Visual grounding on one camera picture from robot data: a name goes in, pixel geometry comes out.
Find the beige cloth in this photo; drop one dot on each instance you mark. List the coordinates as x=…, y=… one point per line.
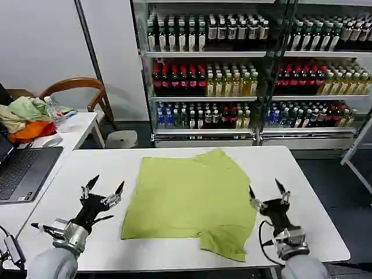
x=8, y=119

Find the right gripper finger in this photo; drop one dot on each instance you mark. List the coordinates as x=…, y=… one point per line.
x=284, y=196
x=257, y=202

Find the white computer mouse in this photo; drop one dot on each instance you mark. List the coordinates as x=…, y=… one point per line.
x=52, y=141

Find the small white side table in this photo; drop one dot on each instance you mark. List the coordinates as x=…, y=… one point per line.
x=78, y=128

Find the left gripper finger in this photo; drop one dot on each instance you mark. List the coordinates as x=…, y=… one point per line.
x=85, y=191
x=112, y=198

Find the dark grey laptop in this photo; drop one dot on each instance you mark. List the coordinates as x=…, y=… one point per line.
x=26, y=168

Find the blue and white packet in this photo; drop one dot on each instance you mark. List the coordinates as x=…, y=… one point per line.
x=68, y=115

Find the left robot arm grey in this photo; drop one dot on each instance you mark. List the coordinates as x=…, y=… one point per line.
x=52, y=264

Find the pale green cloth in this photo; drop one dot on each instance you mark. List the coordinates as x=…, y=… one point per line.
x=27, y=107

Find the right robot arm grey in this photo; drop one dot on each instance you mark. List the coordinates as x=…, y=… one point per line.
x=302, y=267

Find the clear plastic water bottle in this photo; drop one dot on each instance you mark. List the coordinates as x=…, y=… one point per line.
x=51, y=109

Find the shelf with bottles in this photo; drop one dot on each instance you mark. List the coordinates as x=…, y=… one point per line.
x=319, y=75
x=203, y=75

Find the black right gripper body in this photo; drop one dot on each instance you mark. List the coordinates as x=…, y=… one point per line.
x=277, y=213

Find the lime green shirt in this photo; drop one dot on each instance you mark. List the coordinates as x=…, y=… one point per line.
x=189, y=197

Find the black pole stand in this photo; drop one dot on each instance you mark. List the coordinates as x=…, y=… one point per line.
x=97, y=69

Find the wooden chair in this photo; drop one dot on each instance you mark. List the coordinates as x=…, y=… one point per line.
x=72, y=82

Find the white metal frame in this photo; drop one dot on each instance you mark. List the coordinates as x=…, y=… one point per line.
x=356, y=171

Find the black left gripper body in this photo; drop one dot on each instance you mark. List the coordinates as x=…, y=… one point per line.
x=88, y=209

